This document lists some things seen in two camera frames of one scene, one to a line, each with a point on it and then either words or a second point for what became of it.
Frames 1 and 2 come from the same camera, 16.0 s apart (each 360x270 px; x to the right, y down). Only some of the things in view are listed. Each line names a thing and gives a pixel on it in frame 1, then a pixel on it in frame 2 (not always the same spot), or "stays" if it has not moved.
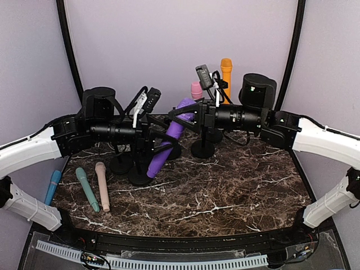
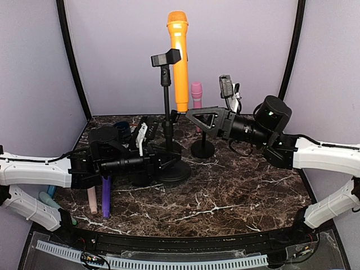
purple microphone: (161, 156) -> (106, 197)
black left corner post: (61, 6) stays
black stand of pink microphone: (203, 148) stays
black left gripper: (145, 143) -> (152, 154)
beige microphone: (100, 170) -> (93, 201)
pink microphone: (196, 90) stays
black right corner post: (298, 27) stays
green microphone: (81, 174) -> (46, 198)
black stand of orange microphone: (217, 136) -> (174, 169)
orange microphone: (226, 66) -> (178, 26)
